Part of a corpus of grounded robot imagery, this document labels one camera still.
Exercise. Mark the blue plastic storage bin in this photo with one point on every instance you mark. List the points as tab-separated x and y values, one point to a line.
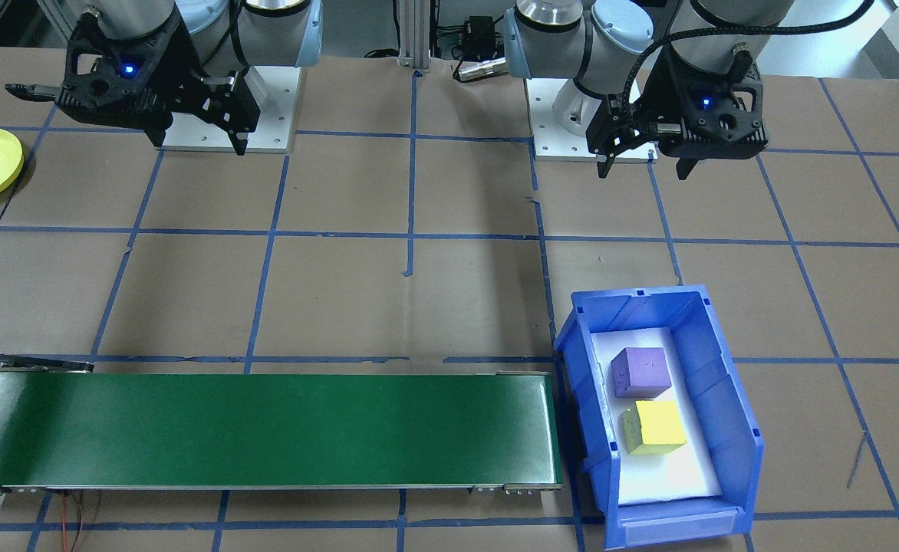
726	414

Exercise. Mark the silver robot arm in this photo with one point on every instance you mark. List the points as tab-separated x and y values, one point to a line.
273	34
557	38

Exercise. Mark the silver cylindrical connector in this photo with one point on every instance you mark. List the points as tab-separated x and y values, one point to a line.
482	69

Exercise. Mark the aluminium profile post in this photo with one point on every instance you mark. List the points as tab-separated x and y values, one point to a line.
416	34

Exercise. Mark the black power adapter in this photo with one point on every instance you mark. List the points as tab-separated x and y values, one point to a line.
479	32

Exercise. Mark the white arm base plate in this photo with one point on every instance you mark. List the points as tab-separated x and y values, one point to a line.
557	136
273	115

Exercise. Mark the white foam pad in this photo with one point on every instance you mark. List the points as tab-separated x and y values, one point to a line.
653	479

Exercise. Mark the green conveyor belt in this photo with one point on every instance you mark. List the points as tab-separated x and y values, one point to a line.
265	429

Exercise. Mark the yellow foam block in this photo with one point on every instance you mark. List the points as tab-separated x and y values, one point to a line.
658	425

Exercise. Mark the purple foam block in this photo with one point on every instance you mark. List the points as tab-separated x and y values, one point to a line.
641	372

